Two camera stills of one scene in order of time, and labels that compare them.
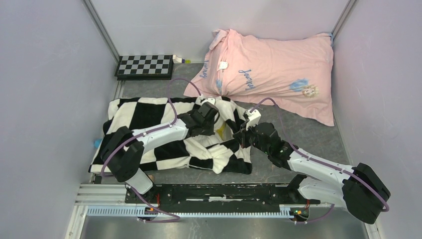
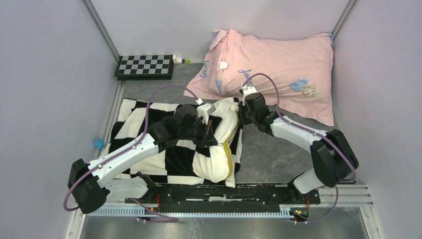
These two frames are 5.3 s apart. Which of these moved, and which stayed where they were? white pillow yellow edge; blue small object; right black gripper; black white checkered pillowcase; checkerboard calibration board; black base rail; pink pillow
Moved: right black gripper; white pillow yellow edge; black white checkered pillowcase
Stayed: checkerboard calibration board; blue small object; pink pillow; black base rail
